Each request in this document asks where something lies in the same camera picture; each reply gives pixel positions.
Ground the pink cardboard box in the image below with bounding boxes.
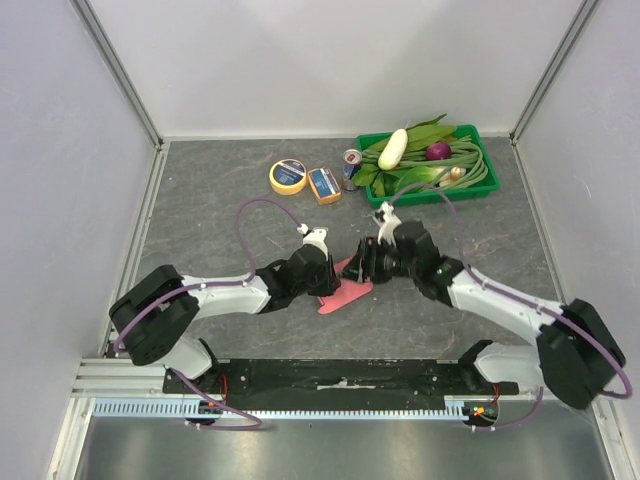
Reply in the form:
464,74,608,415
317,257,374,315

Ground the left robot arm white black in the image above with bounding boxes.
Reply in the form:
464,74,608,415
109,245,340,393

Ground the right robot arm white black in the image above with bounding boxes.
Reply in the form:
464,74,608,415
340,221,626,410

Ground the orange blue sponge block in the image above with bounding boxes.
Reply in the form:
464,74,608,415
308,167,342,205

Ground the red blue drink can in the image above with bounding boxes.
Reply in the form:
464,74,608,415
342,149,362,191

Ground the white cucumber vegetable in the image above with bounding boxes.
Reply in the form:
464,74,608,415
377,129,408,171

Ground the yellow tape roll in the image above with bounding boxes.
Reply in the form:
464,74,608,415
269,159,307,196

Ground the mushroom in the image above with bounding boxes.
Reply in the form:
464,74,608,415
439,167,466,188

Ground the green plastic tray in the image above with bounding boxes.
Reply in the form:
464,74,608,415
356,125,500,209

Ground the purple onion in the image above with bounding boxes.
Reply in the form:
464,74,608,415
425,141,452,161

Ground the green leafy vegetable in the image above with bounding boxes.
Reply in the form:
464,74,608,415
353,114,457,197

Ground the green long beans bundle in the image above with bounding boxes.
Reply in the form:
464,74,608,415
389,136,488,196

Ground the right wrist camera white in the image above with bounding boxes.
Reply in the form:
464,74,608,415
373,202,402,247

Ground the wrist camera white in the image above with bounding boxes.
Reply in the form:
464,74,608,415
373,202,402,247
296,223,329,258

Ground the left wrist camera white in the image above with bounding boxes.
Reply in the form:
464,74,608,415
296,223,329,258

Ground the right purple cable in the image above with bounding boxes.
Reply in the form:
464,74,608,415
387,183,634,434

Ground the purple cable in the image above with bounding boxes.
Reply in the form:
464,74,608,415
113,198,309,430
387,183,634,434

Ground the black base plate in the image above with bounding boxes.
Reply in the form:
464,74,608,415
193,359,519,410

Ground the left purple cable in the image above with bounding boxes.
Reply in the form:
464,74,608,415
113,198,309,430

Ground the grey cable duct rail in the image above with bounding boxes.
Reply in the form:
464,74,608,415
92,398,469,421

